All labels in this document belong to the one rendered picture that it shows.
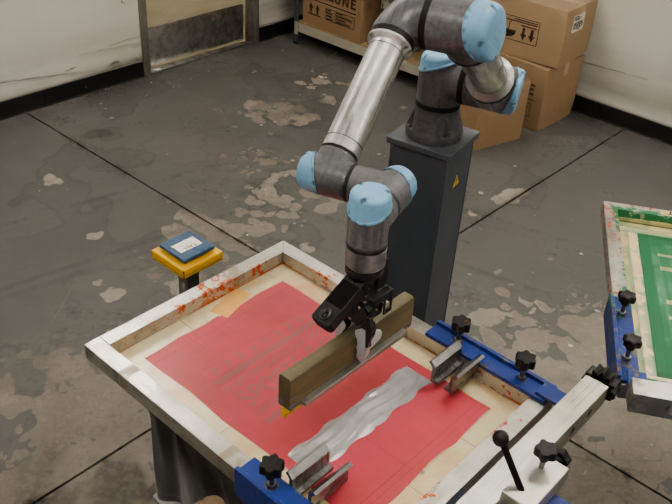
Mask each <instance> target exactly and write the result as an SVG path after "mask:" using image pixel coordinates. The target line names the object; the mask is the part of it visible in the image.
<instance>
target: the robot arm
mask: <svg viewBox="0 0 672 504"><path fill-rule="evenodd" d="M505 23H506V14H505V10H504V8H503V7H502V6H501V5H500V4H499V3H496V2H492V1H490V0H395V1H394V2H392V3H391V4H390V5H389V6H388V7H386V9H385V10H384V11H383V12H382V13H381V14H380V15H379V16H378V18H377V19H376V20H375V22H374V24H373V25H372V28H371V29H370V31H369V34H368V36H367V41H368V43H369V45H368V48H367V50H366V52H365V54H364V56H363V58H362V60H361V63H360V65H359V67H358V69H357V71H356V73H355V75H354V78H353V80H352V82H351V84H350V86H349V88H348V90H347V92H346V95H345V97H344V99H343V101H342V103H341V105H340V107H339V110H338V112H337V114H336V116H335V118H334V120H333V122H332V125H331V127H330V129H329V131H328V133H327V135H326V137H325V139H324V142H323V144H322V146H321V148H320V150H319V152H316V151H314V152H312V151H308V152H306V153H305V154H304V156H302V157H301V159H300V161H299V163H298V166H297V171H296V180H297V183H298V185H299V186H300V187H301V188H302V189H305V190H307V191H309V192H312V193H315V194H317V195H323V196H326V197H330V198H333V199H337V200H340V201H344V202H347V203H348V204H347V228H346V242H345V243H346V245H345V260H344V262H345V272H346V276H345V277H344V278H343V279H342V280H341V281H340V283H339V284H338V285H337V286H336V287H335V288H334V290H333V291H332V292H331V293H330V294H329V295H328V296H327V298H326V299H325V300H324V301H323V302H322V303H321V305H320V306H319V307H318V308H317V309H316V310H315V312H314V313H313V314H312V318H313V320H314V321H315V323H316V324H317V325H318V326H320V327H321V328H323V329H324V330H326V331H327V332H330V333H332V332H334V331H335V335H336V336H338V335H339V334H341V333H342V332H344V331H345V330H347V329H348V328H350V327H351V326H353V325H354V324H356V326H359V325H361V327H359V328H358V329H356V330H355V337H356V339H357V345H356V350H357V353H356V358H357V359H358V361H359V362H360V363H361V362H363V361H364V360H365V359H366V358H367V356H368V354H369V352H370V349H371V348H372V347H373V346H374V345H375V344H376V343H377V342H378V341H379V339H380V338H381V336H382V331H381V330H380V329H376V324H375V322H374V320H373V317H376V316H377V315H379V314H380V313H381V312H382V307H383V315H385V314H386V313H388V312H389V311H391V308H392V299H393V291H394V288H392V287H390V286H389V285H387V278H388V269H389V260H390V259H389V258H387V257H386V256H387V243H388V234H389V228H390V226H391V224H392V223H393V222H394V221H395V219H396V218H397V217H398V216H399V214H400V213H401V212H402V211H403V210H404V208H406V207H407V206H408V205H409V204H410V202H411V199H412V198H413V196H414V195H415V193H416V190H417V181H416V178H415V176H414V175H413V173H412V172H411V171H410V170H409V169H407V168H406V167H404V166H401V165H393V166H390V167H388V168H386V169H384V170H383V171H381V170H378V169H374V168H371V167H367V166H363V165H360V164H356V163H357V160H358V158H359V156H360V153H361V151H362V149H363V147H364V145H365V142H366V140H367V138H368V136H369V134H370V132H371V129H372V127H373V125H374V123H375V121H376V118H377V116H378V114H379V112H380V110H381V108H382V105H383V103H384V101H385V99H386V97H387V95H388V92H389V90H390V88H391V86H392V84H393V81H394V79H395V77H396V75H397V73H398V71H399V68H400V66H401V64H402V62H403V61H404V60H407V59H408V58H409V57H410V56H411V54H412V52H413V50H414V49H416V48H421V49H425V50H426V51H424V52H423V54H422V56H421V61H420V66H419V68H418V70H419V75H418V83H417V92H416V101H415V106H414V108H413V110H412V112H411V114H410V116H409V118H408V120H407V123H406V129H405V133H406V135H407V137H408V138H410V139H411V140H413V141H414V142H417V143H419V144H422V145H426V146H432V147H447V146H452V145H455V144H457V143H459V142H460V141H461V140H462V137H463V124H462V118H461V113H460V105H461V104H462V105H467V106H471V107H475V108H479V109H484V110H488V111H492V112H496V113H498V114H506V115H511V114H513V113H514V111H515V109H516V106H517V103H518V100H519V97H520V94H521V90H522V87H523V83H524V79H525V75H526V72H525V70H524V69H521V68H519V67H512V66H511V64H510V63H509V62H508V61H507V60H506V59H505V58H503V57H501V56H500V53H499V52H500V50H501V48H502V46H503V42H504V39H505V34H506V24H505ZM383 289H389V290H388V291H386V292H385V290H383ZM388 297H390V305H389V306H388V307H387V308H386V299H387V298H388Z"/></svg>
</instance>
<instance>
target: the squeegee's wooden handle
mask: <svg viewBox="0 0 672 504"><path fill-rule="evenodd" d="M413 307H414V297H413V296H412V295H410V294H409V293H407V292H403V293H401V294H400V295H398V296H397V297H395V298H394V299H392V308H391V311H389V312H388V313H386V314H385V315H383V307H382V312H381V313H380V314H379V315H377V316H376V317H373V320H374V322H375V324H376V329H380V330H381V331H382V336H381V338H380V339H379V341H378V342H377V343H376V344H375V345H374V346H373V347H372V348H371V349H370V351H371V350H372V349H374V348H375V347H377V346H378V345H379V344H381V343H382V342H384V341H385V340H386V339H388V338H389V337H391V336H392V335H394V334H395V333H396V332H398V331H399V330H401V329H402V328H404V329H406V328H408V327H409V326H411V322H412V314H413ZM359 327H361V325H359V326H356V324H354V325H353V326H351V327H350V328H348V329H347V330H345V331H344V332H342V333H341V334H339V335H338V336H336V337H335V338H333V339H332V340H330V341H329V342H327V343H326V344H324V345H323V346H321V347H320V348H318V349H317V350H315V351H314V352H312V353H311V354H309V355H308V356H306V357H305V358H303V359H302V360H300V361H299V362H297V363H296V364H294V365H293V366H291V367H290V368H288V369H286V370H285V371H283V372H282V373H280V374H279V393H278V403H279V404H280V405H282V406H283V407H284V408H286V409H287V410H289V411H291V410H292V409H294V408H295V407H297V406H298V405H300V404H301V400H302V399H303V398H304V397H306V396H307V395H309V394H310V393H311V392H313V391H314V390H316V389H317V388H319V387H320V386H321V385H323V384H324V383H326V382H327V381H328V380H330V379H331V378H333V377H334V376H336V375H337V374H338V373H340V372H341V371H343V370H344V369H345V368H347V367H348V366H350V365H351V364H353V363H354V362H355V361H357V360H358V359H357V358H356V353H357V350H356V345H357V339H356V337H355V330H356V329H358V328H359Z"/></svg>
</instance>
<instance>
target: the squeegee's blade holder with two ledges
mask: <svg viewBox="0 0 672 504"><path fill-rule="evenodd" d="M406 335H407V330H405V329H404V328H402V329H401V330H399V331H398V332H396V333H395V334H394V335H392V336H391V337H389V338H388V339H386V340H385V341H384V342H382V343H381V344H379V345H378V346H377V347H375V348H374V349H372V350H371V351H370V352H369V354H368V356H367V358H366V359H365V360H364V361H363V362H361V363H360V362H359V361H358V360H357V361H355V362H354V363H353V364H351V365H350V366H348V367H347V368H345V369H344V370H343V371H341V372H340V373H338V374H337V375H336V376H334V377H333V378H331V379H330V380H328V381H327V382H326V383H324V384H323V385H321V386H320V387H319V388H317V389H316V390H314V391H313V392H311V393H310V394H309V395H307V396H306V397H304V398H303V399H302V400H301V404H302V405H304V406H305V407H307V406H308V405H310V404H311V403H313V402H314V401H315V400H317V399H318V398H319V397H321V396H322V395H324V394H325V393H326V392H328V391H329V390H331V389H332V388H333V387H335V386H336V385H338V384H339V383H340V382H342V381H343V380H345V379H346V378H347V377H349V376H350V375H351V374H353V373H354V372H356V371H357V370H358V369H360V368H361V367H363V366H364V365H365V364H367V363H368V362H370V361H371V360H372V359H374V358H375V357H377V356H378V355H379V354H381V353H382V352H384V351H385V350H386V349H388V348H389V347H390V346H392V345H393V344H395V343H396V342H397V341H399V340H400V339H402V338H403V337H404V336H406Z"/></svg>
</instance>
